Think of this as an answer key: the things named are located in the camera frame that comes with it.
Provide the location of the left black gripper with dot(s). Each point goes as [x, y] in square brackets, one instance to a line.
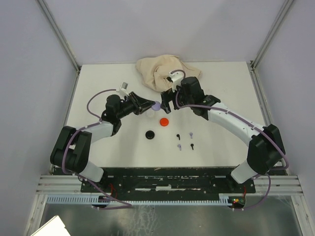
[141, 104]

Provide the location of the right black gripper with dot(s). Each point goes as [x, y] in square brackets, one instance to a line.
[166, 97]

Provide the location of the purple charging case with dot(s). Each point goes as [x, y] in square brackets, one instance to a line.
[156, 106]

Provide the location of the white charging case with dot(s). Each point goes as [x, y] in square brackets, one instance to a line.
[150, 114]

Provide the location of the red charging case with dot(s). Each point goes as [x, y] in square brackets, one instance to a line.
[164, 122]

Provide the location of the black charging case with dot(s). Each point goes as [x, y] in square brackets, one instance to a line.
[150, 134]

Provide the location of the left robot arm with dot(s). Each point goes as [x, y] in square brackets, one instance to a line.
[72, 148]

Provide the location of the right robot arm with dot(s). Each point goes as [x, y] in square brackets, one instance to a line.
[265, 145]

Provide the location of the beige crumpled cloth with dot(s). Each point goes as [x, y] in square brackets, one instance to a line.
[155, 70]

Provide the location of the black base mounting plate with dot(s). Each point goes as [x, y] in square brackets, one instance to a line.
[161, 184]

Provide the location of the white paper sheet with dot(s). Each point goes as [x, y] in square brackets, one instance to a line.
[54, 227]

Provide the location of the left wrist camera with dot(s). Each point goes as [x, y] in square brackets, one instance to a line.
[123, 89]

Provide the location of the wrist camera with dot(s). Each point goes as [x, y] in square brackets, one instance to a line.
[123, 89]
[175, 79]

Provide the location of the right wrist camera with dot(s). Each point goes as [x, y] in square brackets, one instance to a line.
[175, 79]

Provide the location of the left aluminium frame post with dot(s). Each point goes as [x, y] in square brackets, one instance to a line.
[43, 5]

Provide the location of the aluminium frame post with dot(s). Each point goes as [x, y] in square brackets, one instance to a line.
[275, 27]
[43, 5]

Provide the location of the right aluminium frame post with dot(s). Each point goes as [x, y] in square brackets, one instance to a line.
[275, 27]

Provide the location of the blue cable duct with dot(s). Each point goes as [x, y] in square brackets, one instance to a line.
[98, 200]

